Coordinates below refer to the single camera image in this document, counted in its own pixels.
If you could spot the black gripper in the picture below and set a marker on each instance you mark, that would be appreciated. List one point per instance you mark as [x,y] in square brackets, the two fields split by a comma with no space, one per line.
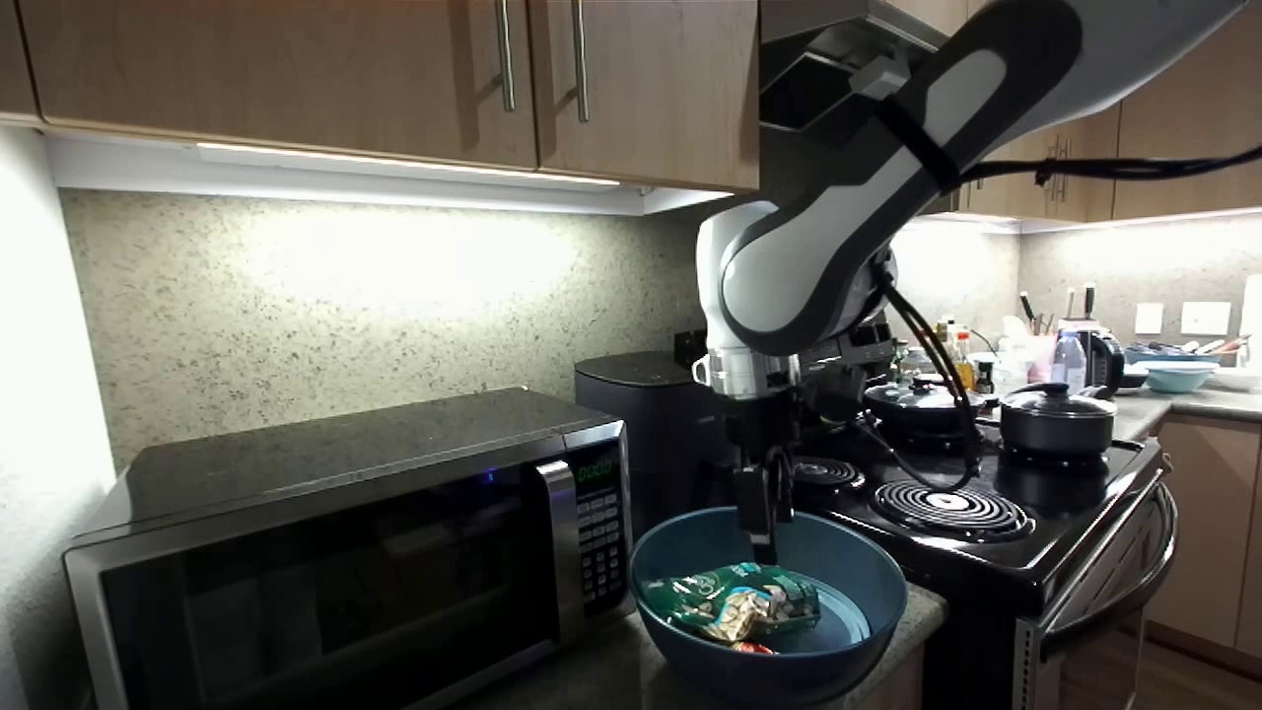
[764,429]

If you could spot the green pistachio sachet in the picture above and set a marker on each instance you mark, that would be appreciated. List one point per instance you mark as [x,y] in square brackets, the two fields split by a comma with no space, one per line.
[710,599]

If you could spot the red popcorn sachet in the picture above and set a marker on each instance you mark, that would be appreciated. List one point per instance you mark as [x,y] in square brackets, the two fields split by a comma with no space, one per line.
[752,650]

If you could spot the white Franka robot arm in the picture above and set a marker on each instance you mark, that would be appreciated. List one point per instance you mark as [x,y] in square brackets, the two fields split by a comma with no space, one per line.
[840,249]

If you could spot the blue bowl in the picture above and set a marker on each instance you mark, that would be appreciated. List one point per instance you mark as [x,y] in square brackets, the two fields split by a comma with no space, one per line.
[853,595]

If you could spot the teal serving bowl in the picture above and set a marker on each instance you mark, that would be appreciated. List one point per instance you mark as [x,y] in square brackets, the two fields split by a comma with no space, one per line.
[1180,382]

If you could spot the small stove coil burner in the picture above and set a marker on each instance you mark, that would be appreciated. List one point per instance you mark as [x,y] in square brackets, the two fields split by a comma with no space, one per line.
[840,474]

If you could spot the dark grey countertop appliance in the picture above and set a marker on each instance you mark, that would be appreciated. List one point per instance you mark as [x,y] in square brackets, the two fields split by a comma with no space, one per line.
[634,420]

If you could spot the large stove coil burner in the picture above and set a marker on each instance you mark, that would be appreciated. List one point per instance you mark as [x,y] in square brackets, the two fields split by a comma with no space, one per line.
[920,505]

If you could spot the black frying pan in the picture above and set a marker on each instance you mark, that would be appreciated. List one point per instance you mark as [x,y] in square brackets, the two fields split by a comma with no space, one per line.
[928,413]

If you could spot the amber glass bottle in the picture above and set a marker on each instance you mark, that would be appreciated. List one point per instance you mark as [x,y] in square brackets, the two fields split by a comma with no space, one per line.
[969,362]

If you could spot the black electric stove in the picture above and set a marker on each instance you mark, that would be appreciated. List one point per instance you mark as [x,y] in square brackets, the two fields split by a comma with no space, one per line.
[1049,528]

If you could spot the black pot with lid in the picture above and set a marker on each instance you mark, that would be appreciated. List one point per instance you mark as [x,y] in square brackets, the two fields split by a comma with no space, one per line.
[1057,429]

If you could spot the clear plastic water bottle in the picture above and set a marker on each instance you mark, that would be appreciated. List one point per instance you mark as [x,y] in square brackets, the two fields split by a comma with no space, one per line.
[1069,362]

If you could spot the black electric kettle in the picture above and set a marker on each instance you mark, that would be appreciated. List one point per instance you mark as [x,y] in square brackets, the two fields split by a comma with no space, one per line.
[1107,357]

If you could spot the steel range hood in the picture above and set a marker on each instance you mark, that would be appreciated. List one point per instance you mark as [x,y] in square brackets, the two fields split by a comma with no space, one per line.
[802,79]

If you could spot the black steel microwave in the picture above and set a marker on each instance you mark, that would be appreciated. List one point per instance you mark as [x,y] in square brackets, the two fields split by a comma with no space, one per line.
[329,579]

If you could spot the wooden base cabinet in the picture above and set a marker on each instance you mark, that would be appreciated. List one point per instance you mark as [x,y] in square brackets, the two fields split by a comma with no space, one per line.
[1207,528]

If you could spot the under cabinet light strip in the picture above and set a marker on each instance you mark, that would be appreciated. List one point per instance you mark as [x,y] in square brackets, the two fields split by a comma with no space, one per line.
[397,179]

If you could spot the white wall outlet plate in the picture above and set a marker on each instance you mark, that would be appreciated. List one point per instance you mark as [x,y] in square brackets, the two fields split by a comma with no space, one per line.
[1203,317]
[1148,317]

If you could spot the wooden wall cabinet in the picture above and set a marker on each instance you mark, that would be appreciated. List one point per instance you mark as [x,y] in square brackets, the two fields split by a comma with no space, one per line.
[260,66]
[1184,131]

